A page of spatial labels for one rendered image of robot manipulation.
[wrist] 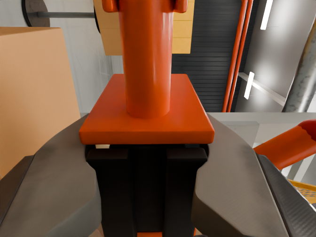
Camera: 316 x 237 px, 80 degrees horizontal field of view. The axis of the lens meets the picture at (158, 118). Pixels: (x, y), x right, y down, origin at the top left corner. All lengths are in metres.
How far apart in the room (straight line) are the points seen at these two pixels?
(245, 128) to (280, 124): 0.26
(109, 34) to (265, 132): 1.53
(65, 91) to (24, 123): 0.10
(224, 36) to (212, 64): 1.51
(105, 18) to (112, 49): 0.30
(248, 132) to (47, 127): 1.22
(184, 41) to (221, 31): 4.03
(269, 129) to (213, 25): 9.82
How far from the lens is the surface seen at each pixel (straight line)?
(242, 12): 8.27
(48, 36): 0.29
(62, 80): 0.31
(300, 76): 6.05
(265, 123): 1.43
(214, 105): 12.24
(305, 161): 3.29
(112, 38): 1.97
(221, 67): 11.51
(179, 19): 7.42
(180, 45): 7.49
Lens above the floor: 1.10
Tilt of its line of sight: 1 degrees up
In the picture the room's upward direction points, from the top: 90 degrees clockwise
